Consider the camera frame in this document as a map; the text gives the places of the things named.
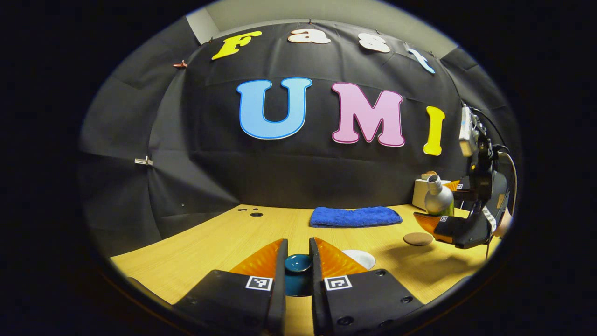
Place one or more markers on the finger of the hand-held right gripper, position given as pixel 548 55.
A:
pixel 462 190
pixel 443 226

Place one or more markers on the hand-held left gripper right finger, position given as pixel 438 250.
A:
pixel 318 298

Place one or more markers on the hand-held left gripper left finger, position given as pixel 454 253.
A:
pixel 280 289

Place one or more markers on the silver green water bottle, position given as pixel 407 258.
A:
pixel 439 200

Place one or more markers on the round brown coaster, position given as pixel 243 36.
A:
pixel 418 239

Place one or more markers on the teal teacup lid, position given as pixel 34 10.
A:
pixel 298 263

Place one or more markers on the toast slice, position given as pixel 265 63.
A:
pixel 428 175

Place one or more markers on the white toaster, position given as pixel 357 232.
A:
pixel 418 193

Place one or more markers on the black table grommet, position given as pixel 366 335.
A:
pixel 256 214

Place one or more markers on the blue towel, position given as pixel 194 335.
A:
pixel 354 217

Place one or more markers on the black backdrop cloth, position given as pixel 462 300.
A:
pixel 289 177

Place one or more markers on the white cloth clip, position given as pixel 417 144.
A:
pixel 143 161

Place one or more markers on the red cloth clip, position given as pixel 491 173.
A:
pixel 180 64

